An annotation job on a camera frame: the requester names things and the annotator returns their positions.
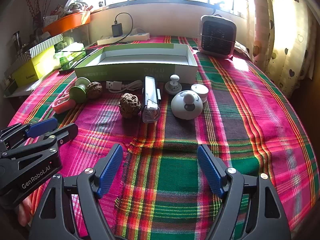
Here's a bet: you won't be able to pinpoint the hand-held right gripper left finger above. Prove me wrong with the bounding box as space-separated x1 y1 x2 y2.
29 144 124 240

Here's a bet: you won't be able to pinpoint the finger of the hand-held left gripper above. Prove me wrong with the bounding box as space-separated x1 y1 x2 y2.
0 117 58 150
0 123 79 167

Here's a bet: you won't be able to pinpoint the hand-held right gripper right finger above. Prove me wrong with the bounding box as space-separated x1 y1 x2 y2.
197 144 292 240

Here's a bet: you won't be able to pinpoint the pink clip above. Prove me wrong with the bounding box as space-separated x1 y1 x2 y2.
52 97 75 114

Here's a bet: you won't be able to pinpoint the green and white spool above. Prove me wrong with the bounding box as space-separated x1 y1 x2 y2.
69 77 91 103

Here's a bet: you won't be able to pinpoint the brown walnut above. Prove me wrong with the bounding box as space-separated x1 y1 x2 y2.
118 93 142 119
86 82 103 99

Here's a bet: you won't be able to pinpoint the grey USB cable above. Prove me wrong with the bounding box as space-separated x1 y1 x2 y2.
106 80 143 91

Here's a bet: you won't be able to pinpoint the white dome gadget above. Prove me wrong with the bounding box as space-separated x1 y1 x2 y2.
171 90 203 119

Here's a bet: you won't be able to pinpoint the small white jar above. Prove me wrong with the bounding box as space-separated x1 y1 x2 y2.
190 84 209 103

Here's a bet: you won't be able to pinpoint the black and silver bike light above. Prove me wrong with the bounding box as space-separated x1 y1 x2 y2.
141 76 162 123

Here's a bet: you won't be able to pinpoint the small white knob gadget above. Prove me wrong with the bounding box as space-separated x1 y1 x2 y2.
165 74 182 95

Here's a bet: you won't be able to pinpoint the green and white shallow box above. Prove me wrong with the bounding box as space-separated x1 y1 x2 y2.
74 42 198 84

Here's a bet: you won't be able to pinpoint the plaid tablecloth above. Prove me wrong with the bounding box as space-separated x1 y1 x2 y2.
7 35 317 240

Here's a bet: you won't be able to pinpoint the white plastic sheet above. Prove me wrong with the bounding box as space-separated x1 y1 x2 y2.
4 74 52 98

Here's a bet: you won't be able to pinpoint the yellow box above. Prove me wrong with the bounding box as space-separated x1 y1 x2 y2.
11 46 57 87

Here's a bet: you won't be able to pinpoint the black phone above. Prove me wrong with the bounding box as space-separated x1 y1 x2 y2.
59 48 103 74

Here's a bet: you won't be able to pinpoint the green striped box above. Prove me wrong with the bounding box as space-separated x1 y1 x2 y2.
5 34 64 75

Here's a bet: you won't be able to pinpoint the green and white tissue pack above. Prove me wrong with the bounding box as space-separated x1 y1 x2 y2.
54 42 85 69

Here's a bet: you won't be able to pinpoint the orange tray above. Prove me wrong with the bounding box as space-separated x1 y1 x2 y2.
42 11 91 37

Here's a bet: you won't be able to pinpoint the white power strip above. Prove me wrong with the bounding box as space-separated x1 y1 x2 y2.
97 32 150 46

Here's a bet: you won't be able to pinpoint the black charger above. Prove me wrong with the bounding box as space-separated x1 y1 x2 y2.
112 23 123 37

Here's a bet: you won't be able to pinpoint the dried red branches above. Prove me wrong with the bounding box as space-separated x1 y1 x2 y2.
25 0 54 30

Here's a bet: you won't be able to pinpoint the wrapped plant bouquet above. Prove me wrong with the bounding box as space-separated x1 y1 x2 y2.
64 0 90 13

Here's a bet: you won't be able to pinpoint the small grey fan heater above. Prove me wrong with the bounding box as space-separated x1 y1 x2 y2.
197 15 237 59

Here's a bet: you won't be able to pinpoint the heart print curtain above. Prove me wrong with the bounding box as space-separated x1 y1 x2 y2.
246 0 315 99

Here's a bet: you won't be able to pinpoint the black charging cable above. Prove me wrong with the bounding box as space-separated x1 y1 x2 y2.
56 12 134 55

